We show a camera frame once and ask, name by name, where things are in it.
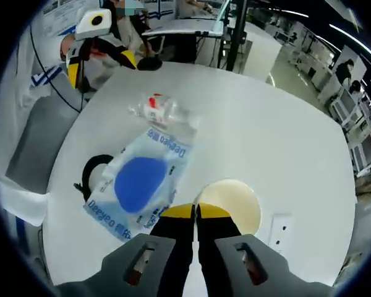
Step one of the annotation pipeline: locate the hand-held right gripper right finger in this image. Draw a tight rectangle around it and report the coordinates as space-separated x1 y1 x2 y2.
196 202 335 297

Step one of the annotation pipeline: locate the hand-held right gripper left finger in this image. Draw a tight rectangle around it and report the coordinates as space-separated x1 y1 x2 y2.
54 202 195 297

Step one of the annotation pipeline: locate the white paper cup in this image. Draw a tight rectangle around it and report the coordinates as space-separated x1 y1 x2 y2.
194 178 262 236

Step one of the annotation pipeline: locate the clear packet with red print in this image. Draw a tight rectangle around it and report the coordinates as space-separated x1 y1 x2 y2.
127 92 201 134

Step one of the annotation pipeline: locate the clear package with blue pad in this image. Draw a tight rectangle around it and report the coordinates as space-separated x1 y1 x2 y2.
82 126 195 243

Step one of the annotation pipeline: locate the person's left hand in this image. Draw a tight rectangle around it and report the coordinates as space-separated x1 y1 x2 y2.
59 33 79 62

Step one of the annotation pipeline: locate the black round object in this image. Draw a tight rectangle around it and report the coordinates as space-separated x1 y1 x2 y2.
137 57 164 71

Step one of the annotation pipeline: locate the white desk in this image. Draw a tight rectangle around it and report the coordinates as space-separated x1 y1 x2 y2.
141 18 224 40

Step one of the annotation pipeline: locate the white table socket strip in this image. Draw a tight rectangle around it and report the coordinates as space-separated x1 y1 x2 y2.
270 212 293 258

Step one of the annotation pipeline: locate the person's white jacket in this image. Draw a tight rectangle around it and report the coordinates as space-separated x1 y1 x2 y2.
0 27 81 227

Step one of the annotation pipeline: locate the black stand pole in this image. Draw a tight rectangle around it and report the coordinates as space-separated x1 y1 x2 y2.
223 0 249 74

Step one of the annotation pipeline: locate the white shelving unit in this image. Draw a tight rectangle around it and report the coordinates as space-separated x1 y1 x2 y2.
326 89 371 176

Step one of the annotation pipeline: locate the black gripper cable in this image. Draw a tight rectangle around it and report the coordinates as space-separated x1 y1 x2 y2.
30 23 95 113

